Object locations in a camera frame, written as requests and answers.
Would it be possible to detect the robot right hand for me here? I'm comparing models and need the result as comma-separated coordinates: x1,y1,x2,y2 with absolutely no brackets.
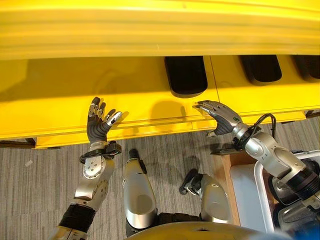
192,99,249,139

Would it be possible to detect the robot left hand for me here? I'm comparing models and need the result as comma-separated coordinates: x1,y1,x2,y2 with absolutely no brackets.
86,96,123,146

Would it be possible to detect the white plastic box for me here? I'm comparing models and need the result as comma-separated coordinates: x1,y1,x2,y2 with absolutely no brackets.
229,149,320,234

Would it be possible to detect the yellow shelf upper board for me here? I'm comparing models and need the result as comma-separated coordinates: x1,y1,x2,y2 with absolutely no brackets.
0,0,320,61

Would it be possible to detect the black left wrist clamp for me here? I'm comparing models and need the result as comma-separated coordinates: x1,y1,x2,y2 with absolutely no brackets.
79,140,123,165

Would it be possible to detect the black sole-shaped part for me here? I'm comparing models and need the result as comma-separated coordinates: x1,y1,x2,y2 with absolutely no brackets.
267,174,302,206
272,201,320,232
239,55,283,86
291,55,320,82
164,56,209,99

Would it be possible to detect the wooden table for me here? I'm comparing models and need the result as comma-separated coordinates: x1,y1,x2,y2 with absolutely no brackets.
210,147,257,226

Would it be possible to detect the robot left leg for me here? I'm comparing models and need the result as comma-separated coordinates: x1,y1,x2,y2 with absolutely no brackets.
121,148,158,230

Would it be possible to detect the robot leg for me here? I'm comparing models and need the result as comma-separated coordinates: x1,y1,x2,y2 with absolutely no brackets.
179,168,231,225
121,148,158,230

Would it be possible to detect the robot right leg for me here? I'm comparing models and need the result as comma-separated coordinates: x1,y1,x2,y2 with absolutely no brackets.
179,168,231,225

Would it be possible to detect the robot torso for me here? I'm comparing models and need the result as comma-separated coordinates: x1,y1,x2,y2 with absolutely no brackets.
125,212,294,240

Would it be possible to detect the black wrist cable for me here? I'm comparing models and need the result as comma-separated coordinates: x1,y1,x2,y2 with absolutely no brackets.
248,113,277,135

